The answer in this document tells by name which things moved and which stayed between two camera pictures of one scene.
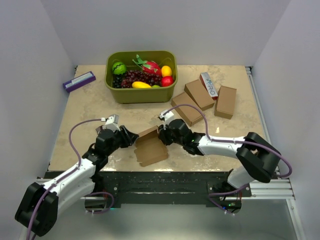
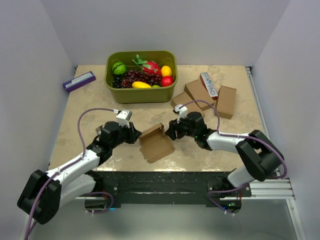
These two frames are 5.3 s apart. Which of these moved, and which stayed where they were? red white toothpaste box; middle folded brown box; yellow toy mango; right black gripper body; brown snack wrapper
Moved: right black gripper body
Stayed: red white toothpaste box; yellow toy mango; brown snack wrapper; middle folded brown box
